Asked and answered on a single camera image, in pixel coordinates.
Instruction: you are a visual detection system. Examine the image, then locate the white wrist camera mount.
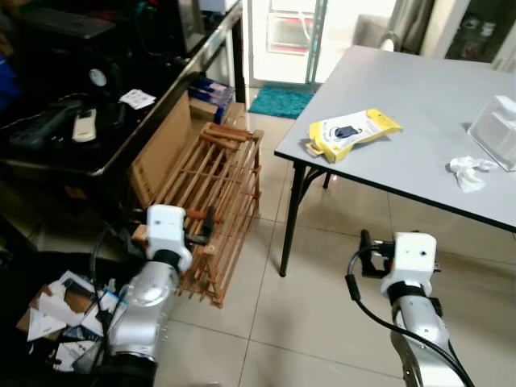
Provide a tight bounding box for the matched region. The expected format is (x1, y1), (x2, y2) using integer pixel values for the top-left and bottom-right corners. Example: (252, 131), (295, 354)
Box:
(146, 204), (195, 272)
(380, 232), (439, 298)

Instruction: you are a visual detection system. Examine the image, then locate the crumpled white tissue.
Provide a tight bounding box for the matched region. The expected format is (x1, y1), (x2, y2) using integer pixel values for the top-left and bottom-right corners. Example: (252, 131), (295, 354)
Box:
(447, 156), (498, 194)

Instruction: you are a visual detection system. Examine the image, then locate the black desk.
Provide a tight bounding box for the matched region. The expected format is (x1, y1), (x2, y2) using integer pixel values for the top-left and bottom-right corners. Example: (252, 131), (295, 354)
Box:
(0, 0), (247, 235)

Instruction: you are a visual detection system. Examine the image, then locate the black telephone handset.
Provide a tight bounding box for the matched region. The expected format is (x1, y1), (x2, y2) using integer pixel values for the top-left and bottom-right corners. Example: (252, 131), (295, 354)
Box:
(8, 98), (85, 152)

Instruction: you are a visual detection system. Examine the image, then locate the clear plastic container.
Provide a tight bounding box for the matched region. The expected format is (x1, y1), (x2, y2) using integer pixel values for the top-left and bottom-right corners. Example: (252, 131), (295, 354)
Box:
(467, 95), (516, 173)

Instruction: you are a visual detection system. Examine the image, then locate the teal door mat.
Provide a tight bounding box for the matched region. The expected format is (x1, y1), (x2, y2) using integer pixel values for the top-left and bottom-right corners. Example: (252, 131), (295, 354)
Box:
(247, 85), (316, 121)

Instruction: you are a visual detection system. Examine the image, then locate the brown box with paper scraps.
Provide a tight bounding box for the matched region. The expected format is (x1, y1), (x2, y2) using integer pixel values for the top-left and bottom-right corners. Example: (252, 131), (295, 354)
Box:
(15, 268), (130, 376)

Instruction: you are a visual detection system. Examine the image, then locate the black keyboard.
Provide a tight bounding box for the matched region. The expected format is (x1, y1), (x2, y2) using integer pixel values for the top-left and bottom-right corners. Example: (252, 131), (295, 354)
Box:
(18, 6), (116, 40)

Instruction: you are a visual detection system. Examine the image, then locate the white paper card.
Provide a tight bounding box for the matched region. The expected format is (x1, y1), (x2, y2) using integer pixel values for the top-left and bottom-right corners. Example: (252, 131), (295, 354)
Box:
(119, 88), (157, 111)

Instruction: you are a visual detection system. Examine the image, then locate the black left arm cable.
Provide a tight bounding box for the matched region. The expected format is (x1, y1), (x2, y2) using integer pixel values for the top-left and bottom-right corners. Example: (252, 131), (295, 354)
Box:
(87, 224), (154, 380)

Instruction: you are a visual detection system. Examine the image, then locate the yellow product package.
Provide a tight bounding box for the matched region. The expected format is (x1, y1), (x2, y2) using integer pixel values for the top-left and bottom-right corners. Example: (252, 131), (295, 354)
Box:
(304, 109), (403, 164)

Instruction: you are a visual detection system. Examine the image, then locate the glass door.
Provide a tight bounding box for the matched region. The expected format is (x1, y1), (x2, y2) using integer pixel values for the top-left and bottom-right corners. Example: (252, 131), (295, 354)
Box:
(244, 0), (330, 86)

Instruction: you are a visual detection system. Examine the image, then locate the wooden slat rack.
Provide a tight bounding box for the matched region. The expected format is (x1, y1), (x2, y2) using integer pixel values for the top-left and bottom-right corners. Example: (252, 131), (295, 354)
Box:
(131, 122), (264, 310)

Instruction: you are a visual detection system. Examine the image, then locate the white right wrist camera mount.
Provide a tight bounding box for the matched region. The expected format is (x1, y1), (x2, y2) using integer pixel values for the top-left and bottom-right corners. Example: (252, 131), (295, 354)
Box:
(380, 232), (439, 298)

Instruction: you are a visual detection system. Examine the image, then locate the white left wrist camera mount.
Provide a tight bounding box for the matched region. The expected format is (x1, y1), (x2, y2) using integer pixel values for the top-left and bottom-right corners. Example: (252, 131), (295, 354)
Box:
(146, 204), (195, 272)

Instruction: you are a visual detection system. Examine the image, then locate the black rubbish bag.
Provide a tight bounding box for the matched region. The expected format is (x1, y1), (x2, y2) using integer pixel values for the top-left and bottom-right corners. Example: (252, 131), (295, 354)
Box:
(0, 234), (142, 387)

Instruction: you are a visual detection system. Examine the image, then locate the grey folding table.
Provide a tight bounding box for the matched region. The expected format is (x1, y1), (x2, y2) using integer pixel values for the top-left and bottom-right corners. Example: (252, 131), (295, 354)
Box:
(274, 44), (516, 279)

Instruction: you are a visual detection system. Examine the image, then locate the blue carton box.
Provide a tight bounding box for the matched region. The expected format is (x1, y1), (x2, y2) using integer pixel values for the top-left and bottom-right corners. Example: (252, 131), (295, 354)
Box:
(190, 76), (235, 104)

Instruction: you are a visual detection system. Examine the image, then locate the brown cardboard sheet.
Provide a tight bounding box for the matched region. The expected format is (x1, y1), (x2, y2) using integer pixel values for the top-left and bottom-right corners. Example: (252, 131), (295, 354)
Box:
(129, 91), (194, 209)

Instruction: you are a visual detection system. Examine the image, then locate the dark glass cabinet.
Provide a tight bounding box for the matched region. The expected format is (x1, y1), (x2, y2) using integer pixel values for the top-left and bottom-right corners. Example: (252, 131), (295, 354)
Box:
(445, 0), (516, 65)

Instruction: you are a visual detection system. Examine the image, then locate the round white gauge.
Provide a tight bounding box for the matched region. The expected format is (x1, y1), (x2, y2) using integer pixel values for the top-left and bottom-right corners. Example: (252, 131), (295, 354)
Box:
(87, 67), (110, 89)

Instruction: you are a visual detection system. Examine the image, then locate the white remote control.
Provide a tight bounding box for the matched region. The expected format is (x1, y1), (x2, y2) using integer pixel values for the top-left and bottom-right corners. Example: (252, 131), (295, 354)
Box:
(72, 108), (98, 144)

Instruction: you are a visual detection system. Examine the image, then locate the small brown cardboard box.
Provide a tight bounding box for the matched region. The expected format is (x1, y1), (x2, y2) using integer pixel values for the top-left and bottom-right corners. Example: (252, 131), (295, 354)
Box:
(189, 95), (231, 123)

